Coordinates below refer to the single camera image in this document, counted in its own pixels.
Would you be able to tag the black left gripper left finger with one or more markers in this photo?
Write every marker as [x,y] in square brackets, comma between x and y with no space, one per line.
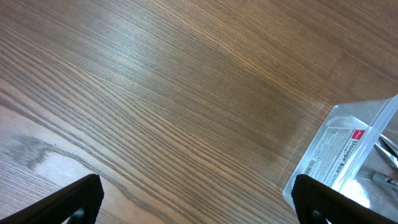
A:
[78,202]

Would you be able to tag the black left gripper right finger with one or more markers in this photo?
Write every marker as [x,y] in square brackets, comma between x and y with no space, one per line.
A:
[314,203]

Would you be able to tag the clear plastic container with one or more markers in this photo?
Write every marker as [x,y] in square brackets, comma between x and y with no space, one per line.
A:
[342,154]

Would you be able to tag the silver wrench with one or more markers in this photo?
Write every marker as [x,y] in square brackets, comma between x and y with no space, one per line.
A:
[385,180]

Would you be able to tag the orange black needle-nose pliers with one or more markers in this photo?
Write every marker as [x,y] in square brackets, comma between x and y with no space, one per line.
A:
[387,150]

